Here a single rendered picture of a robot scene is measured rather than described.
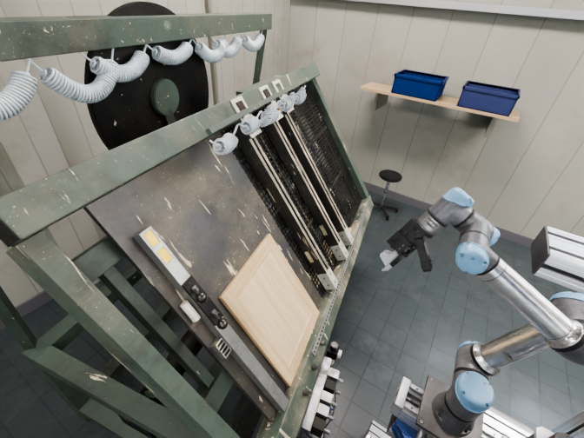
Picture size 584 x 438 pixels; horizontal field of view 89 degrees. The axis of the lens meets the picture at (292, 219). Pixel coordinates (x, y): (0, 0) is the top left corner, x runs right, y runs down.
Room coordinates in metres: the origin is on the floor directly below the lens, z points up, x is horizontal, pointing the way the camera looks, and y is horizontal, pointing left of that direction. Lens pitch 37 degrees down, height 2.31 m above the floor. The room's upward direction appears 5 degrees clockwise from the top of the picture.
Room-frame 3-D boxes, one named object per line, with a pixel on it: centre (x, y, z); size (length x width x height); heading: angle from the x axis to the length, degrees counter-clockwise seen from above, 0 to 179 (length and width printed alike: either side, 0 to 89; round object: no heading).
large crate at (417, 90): (3.53, -1.26, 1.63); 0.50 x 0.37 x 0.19; 60
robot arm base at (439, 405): (0.50, -0.69, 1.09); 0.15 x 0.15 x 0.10
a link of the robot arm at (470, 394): (0.51, -0.70, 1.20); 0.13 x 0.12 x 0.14; 152
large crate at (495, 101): (3.20, -1.85, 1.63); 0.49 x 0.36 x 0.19; 60
